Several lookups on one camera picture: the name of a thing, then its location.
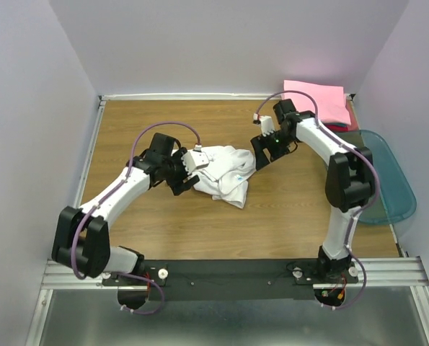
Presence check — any folded pink t shirt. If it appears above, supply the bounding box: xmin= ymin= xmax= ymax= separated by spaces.
xmin=283 ymin=80 xmax=351 ymax=125

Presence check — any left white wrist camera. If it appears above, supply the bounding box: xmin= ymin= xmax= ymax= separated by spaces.
xmin=182 ymin=150 xmax=210 ymax=174

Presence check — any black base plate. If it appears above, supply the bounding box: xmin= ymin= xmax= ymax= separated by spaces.
xmin=102 ymin=258 xmax=360 ymax=308

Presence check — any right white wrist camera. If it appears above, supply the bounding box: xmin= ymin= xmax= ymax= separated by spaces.
xmin=253 ymin=113 xmax=275 ymax=137

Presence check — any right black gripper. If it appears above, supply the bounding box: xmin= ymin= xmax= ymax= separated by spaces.
xmin=249 ymin=129 xmax=294 ymax=170

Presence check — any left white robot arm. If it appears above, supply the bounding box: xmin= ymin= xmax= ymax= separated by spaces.
xmin=51 ymin=133 xmax=209 ymax=285

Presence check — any folded red t shirt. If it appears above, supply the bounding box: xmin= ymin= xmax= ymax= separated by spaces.
xmin=325 ymin=123 xmax=358 ymax=133

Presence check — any teal plastic bin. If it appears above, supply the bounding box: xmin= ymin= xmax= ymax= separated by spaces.
xmin=340 ymin=130 xmax=417 ymax=225

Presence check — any white t shirt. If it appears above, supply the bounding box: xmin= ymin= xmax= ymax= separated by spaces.
xmin=194 ymin=146 xmax=256 ymax=209

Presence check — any aluminium front rail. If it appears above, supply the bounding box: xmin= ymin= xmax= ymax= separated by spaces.
xmin=40 ymin=256 xmax=429 ymax=289

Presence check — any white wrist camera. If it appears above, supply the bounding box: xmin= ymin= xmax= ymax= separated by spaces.
xmin=253 ymin=113 xmax=275 ymax=137
xmin=182 ymin=150 xmax=210 ymax=174

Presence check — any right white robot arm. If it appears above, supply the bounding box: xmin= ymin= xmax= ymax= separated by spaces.
xmin=250 ymin=99 xmax=380 ymax=283

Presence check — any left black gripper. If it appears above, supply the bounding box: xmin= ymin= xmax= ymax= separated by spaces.
xmin=162 ymin=147 xmax=200 ymax=195

